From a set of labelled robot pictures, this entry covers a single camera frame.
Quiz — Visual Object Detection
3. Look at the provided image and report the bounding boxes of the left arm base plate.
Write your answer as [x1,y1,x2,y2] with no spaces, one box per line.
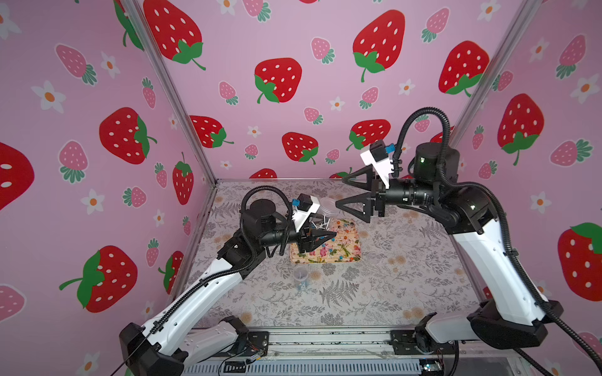
[213,331,270,357]

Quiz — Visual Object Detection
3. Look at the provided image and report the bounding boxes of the candies on tray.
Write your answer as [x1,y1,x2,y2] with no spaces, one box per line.
[299,227,362,263]

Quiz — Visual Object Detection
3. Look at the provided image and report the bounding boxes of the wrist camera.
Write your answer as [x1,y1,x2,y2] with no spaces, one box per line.
[360,140,395,189]
[293,194,320,233]

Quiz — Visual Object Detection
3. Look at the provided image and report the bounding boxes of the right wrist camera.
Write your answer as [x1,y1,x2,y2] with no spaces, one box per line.
[360,140,395,189]

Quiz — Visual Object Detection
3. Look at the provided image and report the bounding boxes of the floral rectangular tray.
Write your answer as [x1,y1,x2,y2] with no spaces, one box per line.
[289,219,362,264]

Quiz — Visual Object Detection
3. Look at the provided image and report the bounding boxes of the clear jar blue candies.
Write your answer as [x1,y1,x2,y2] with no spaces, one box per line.
[292,265,310,289]

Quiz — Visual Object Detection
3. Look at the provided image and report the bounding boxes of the aluminium front rail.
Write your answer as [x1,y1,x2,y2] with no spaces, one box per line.
[135,326,530,376]

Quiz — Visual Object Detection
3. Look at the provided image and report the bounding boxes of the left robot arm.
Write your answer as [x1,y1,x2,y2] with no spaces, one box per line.
[119,186,336,375]

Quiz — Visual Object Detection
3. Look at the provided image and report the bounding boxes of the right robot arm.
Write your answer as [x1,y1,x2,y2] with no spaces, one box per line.
[336,107,601,365]

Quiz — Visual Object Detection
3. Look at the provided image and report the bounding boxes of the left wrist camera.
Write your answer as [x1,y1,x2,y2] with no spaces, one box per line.
[293,194,320,233]

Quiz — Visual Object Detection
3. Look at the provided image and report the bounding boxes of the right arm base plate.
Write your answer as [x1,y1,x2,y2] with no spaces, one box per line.
[390,330,455,356]

